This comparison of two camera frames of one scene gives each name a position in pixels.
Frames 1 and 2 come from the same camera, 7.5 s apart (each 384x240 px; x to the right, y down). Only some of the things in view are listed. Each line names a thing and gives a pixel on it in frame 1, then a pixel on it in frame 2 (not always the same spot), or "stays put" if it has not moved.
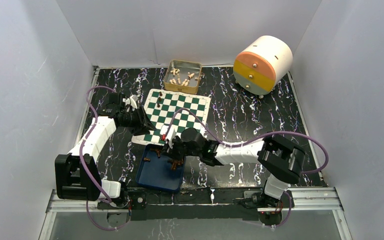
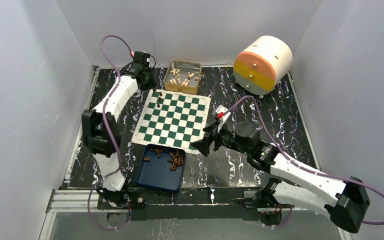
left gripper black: x=144 y=126 -> x=152 y=84
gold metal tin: x=183 y=76 stays put
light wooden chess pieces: x=185 y=82 stays put
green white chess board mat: x=171 y=109 stays put
